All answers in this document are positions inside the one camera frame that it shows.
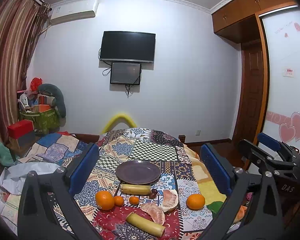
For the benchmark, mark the wooden wardrobe cabinet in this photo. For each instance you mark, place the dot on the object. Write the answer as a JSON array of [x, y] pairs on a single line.
[[236, 21]]

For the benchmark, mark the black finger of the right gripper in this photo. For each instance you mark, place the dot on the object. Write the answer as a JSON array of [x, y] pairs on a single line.
[[262, 159]]

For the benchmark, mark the white crumpled cloth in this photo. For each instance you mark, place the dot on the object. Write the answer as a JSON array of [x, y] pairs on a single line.
[[12, 179]]

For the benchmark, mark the small black wall monitor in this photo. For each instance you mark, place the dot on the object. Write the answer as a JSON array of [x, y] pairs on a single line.
[[125, 73]]

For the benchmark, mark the dark red jujube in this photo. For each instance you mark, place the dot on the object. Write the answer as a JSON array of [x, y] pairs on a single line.
[[153, 194]]

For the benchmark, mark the green storage box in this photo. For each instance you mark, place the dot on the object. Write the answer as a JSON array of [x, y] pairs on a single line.
[[43, 122]]

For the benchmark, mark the grey green plush toy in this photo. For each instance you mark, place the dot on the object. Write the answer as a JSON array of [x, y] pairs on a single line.
[[53, 91]]

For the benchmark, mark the striped brown curtain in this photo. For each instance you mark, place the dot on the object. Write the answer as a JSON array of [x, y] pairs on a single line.
[[21, 22]]

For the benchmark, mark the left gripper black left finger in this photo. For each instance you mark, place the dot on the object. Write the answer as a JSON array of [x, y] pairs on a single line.
[[47, 208]]

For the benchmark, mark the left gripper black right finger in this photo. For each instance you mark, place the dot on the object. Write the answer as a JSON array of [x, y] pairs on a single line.
[[252, 209]]

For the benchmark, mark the large orange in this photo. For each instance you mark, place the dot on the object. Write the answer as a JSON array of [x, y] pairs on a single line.
[[104, 200], [195, 201]]

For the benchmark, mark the black wall television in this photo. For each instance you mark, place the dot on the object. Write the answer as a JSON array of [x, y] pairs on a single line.
[[128, 46]]

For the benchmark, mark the small tangerine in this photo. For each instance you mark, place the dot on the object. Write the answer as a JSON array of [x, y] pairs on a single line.
[[119, 201], [134, 200]]

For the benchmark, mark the white air conditioner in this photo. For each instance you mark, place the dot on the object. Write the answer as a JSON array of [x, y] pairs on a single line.
[[74, 11]]

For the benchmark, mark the peeled pomelo segment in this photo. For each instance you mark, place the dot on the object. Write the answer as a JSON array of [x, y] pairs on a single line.
[[155, 212]]

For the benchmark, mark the red box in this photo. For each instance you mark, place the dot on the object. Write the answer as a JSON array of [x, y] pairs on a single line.
[[20, 128]]

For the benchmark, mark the colourful patchwork cloth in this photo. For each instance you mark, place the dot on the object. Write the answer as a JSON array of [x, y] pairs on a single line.
[[98, 184]]

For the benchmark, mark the red plastic bag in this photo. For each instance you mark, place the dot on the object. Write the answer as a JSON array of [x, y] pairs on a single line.
[[35, 83]]

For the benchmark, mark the brown wooden door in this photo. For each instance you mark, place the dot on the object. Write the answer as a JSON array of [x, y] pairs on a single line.
[[251, 95]]

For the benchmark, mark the white sliding wardrobe door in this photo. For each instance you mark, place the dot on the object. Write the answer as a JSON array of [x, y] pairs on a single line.
[[282, 33]]

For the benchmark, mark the dark purple plate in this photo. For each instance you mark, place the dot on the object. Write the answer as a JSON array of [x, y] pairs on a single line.
[[138, 172]]

